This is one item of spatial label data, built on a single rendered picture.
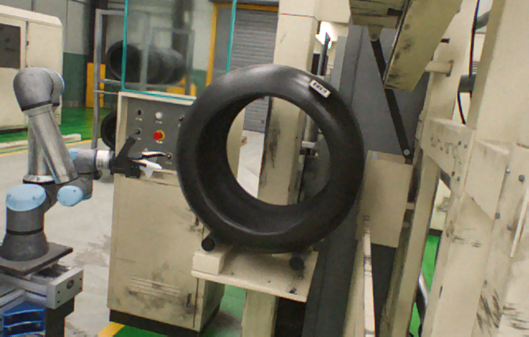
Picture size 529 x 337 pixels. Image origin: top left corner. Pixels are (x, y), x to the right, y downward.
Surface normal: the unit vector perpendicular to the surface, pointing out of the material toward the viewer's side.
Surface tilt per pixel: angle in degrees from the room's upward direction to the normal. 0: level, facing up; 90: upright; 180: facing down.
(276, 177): 90
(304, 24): 90
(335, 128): 84
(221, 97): 82
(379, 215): 90
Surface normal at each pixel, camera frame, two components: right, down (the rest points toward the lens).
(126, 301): -0.22, 0.16
